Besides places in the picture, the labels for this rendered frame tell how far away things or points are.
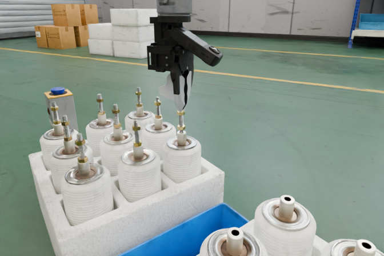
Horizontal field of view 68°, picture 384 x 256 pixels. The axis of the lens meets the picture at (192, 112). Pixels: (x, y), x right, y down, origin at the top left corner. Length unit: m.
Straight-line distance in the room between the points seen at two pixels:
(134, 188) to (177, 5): 0.39
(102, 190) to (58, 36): 3.95
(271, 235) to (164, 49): 0.40
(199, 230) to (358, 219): 0.48
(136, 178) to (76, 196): 0.12
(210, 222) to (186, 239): 0.07
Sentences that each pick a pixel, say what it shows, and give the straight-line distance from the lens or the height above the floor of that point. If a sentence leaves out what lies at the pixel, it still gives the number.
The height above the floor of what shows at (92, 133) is 0.24.
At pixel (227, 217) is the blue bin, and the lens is 0.74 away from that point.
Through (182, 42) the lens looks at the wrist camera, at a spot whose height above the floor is 0.50.
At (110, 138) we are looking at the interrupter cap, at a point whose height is 0.25.
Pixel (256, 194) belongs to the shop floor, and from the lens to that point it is 0.97.
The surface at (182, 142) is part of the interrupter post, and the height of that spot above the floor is 0.26.
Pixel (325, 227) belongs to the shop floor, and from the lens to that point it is 0.91.
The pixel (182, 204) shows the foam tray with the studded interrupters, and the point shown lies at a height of 0.14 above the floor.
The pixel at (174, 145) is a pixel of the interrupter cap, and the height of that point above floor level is 0.25.
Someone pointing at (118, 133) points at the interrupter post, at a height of 0.27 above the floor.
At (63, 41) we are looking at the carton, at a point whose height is 0.11.
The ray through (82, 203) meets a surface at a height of 0.22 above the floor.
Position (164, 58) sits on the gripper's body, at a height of 0.46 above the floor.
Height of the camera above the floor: 0.57
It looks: 20 degrees down
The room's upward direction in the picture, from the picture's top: straight up
